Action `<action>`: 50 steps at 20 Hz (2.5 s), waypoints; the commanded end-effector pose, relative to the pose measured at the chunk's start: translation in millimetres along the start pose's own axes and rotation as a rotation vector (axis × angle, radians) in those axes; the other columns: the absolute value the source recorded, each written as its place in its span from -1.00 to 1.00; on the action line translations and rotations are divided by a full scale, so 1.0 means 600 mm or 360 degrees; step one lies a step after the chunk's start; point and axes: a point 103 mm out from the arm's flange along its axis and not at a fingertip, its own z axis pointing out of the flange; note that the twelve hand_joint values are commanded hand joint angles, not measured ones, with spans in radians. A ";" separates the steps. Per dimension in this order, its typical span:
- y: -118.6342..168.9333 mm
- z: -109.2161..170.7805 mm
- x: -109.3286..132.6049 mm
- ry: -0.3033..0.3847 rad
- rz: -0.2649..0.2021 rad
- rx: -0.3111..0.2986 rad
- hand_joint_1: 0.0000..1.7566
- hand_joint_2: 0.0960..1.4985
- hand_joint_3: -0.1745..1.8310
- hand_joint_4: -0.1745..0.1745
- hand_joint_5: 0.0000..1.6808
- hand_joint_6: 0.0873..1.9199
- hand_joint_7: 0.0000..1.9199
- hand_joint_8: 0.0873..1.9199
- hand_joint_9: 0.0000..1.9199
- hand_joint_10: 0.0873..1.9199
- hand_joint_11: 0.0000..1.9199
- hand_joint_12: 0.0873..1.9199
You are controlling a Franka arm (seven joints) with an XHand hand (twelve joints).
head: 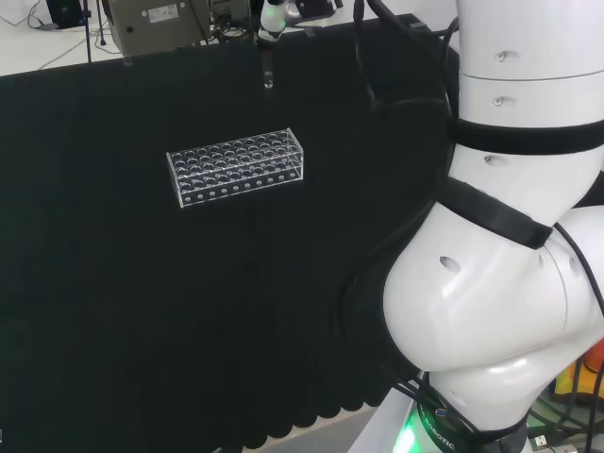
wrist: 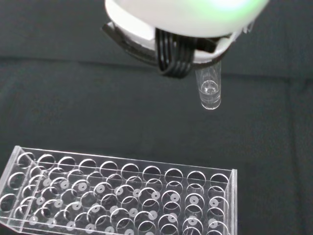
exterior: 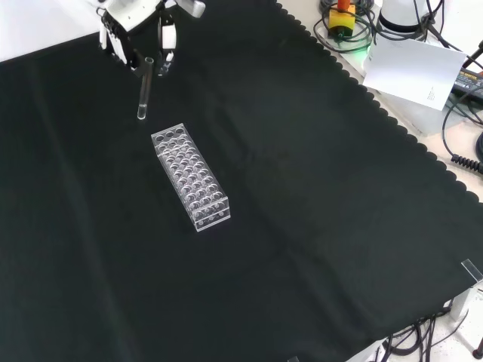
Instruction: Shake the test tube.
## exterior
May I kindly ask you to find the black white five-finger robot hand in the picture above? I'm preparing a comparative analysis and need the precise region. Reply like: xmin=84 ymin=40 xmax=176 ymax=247
xmin=96 ymin=0 xmax=179 ymax=78

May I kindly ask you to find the clear glass test tube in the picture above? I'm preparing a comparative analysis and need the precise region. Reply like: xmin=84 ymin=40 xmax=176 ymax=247
xmin=136 ymin=56 xmax=155 ymax=121

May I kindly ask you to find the clear plastic test tube rack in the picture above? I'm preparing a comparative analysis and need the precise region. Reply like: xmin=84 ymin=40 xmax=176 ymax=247
xmin=150 ymin=122 xmax=232 ymax=233

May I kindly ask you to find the yellow stop button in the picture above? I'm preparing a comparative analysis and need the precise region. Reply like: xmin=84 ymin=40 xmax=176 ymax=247
xmin=327 ymin=0 xmax=358 ymax=39

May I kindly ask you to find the black bench cloth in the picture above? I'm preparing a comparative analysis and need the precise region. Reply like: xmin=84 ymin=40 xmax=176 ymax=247
xmin=0 ymin=0 xmax=483 ymax=362

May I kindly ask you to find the white round stand base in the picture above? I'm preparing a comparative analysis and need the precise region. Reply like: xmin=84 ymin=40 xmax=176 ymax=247
xmin=376 ymin=0 xmax=441 ymax=41

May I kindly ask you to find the white paper sheet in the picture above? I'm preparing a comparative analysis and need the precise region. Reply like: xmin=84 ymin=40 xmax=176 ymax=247
xmin=362 ymin=38 xmax=469 ymax=112

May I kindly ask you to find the black power adapter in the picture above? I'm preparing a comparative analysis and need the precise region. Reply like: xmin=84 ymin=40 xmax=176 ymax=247
xmin=451 ymin=69 xmax=483 ymax=97

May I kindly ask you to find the clear plastic clamp piece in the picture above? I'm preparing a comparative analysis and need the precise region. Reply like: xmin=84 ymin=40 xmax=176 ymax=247
xmin=460 ymin=258 xmax=483 ymax=283

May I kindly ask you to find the grey wrist camera housing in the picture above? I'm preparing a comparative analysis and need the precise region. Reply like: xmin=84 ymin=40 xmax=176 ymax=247
xmin=176 ymin=0 xmax=207 ymax=18

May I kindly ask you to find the black looping cable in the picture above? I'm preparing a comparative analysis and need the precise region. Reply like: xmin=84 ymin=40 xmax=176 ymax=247
xmin=440 ymin=89 xmax=483 ymax=158

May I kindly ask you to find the black coiled cable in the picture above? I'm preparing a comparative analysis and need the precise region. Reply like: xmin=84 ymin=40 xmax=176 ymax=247
xmin=450 ymin=153 xmax=483 ymax=175

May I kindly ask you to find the black cable bundle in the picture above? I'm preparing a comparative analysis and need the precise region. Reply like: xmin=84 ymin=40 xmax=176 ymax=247
xmin=377 ymin=311 xmax=457 ymax=362

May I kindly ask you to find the white bench bracket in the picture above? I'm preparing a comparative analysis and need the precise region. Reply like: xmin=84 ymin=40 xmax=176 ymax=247
xmin=448 ymin=281 xmax=483 ymax=322

